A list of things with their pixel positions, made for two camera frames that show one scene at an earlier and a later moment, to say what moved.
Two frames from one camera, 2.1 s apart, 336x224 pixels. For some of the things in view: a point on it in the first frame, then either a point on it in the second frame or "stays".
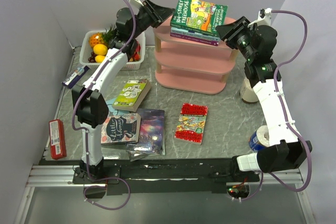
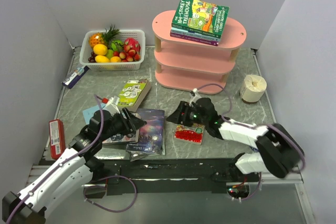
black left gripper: (157, 13) -> (128, 126)
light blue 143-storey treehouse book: (183, 31) stays
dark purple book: (153, 139) stays
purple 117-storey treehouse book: (203, 41) stays
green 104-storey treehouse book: (198, 16) stays
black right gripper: (224, 31) -> (177, 117)
